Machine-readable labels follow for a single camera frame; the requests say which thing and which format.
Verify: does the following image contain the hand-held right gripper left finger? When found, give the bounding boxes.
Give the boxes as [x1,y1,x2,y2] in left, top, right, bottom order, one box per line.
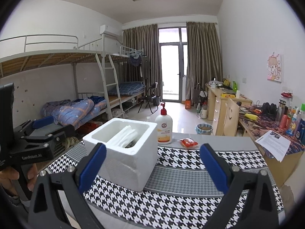
[28,143,107,229]

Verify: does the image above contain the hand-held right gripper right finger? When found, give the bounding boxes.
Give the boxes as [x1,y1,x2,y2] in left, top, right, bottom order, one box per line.
[200,144,279,229]

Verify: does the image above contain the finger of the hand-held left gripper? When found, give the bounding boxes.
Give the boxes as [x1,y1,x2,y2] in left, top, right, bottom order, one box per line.
[14,115,54,137]
[20,124,76,146]

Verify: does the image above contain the white foam box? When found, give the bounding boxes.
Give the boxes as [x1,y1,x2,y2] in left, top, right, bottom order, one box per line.
[82,117,158,193]

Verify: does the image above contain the white foam sheet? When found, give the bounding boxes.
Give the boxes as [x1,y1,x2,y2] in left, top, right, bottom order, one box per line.
[108,124,139,148]

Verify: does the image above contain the person's left forearm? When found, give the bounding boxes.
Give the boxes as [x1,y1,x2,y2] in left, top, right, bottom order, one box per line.
[0,188,29,217]

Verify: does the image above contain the person's left hand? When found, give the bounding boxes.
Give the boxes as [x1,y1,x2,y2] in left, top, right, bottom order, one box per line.
[0,163,39,194]

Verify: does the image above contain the beige cloth bundle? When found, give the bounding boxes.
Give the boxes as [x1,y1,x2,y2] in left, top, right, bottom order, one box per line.
[62,137,79,150]

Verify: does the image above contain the blue orange quilt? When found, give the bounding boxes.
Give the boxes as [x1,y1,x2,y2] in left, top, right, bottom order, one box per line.
[41,97,108,126]

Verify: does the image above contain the red bag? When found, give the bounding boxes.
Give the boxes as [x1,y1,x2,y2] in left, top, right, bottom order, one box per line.
[82,121,101,131]

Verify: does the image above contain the houndstooth grey tablecloth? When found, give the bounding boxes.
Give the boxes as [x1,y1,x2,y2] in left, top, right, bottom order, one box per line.
[46,131,286,229]

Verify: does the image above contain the red snack packet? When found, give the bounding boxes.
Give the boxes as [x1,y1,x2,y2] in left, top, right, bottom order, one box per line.
[179,138,199,148]

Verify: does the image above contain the round trash bin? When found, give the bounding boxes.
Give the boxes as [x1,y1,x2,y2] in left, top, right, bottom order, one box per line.
[195,123,213,135]

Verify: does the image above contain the wooden smiley chair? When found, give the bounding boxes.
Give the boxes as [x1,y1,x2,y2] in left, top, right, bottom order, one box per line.
[222,98,240,136]

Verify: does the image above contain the light wooden cabinet desk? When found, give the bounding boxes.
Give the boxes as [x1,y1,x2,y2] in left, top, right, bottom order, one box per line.
[205,83,253,135]

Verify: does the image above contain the white lotion pump bottle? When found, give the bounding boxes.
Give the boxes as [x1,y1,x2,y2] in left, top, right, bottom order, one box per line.
[155,102,173,145]

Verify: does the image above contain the white printed papers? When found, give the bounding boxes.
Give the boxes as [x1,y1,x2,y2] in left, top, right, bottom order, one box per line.
[255,130,292,162]

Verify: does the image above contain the patterned desk cloth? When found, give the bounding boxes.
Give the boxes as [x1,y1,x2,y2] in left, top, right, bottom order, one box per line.
[239,105,305,156]

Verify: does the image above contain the white metal bunk bed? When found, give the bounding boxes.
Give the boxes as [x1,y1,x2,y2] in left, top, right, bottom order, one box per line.
[0,35,120,134]
[102,35,153,115]

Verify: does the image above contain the blue plaid mattress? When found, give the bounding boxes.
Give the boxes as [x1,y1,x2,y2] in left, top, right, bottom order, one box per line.
[107,82,146,95]

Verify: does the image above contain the black headphones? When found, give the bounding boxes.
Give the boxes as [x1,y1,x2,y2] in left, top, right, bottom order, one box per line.
[262,102,278,116]

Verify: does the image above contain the row of toiletry bottles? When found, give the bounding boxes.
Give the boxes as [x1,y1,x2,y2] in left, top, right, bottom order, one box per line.
[276,89,305,140]

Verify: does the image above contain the black folding chair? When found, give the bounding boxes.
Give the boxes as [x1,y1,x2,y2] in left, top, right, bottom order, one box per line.
[137,82,159,114]

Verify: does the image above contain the hanging dark clothes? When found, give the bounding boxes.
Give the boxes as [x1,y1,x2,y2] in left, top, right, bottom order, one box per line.
[127,50,152,80]

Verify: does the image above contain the brown curtain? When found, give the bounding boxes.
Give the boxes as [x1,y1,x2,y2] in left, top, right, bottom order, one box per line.
[122,23,159,96]
[185,21,223,102]

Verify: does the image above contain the white air conditioner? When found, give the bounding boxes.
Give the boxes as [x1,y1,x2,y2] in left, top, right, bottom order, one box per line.
[99,24,119,38]

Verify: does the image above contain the glass balcony door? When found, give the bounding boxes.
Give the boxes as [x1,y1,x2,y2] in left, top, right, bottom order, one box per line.
[157,26,188,102]

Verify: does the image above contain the pink cartoon wall poster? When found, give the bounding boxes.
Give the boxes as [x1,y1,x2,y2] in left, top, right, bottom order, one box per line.
[266,52,283,82]

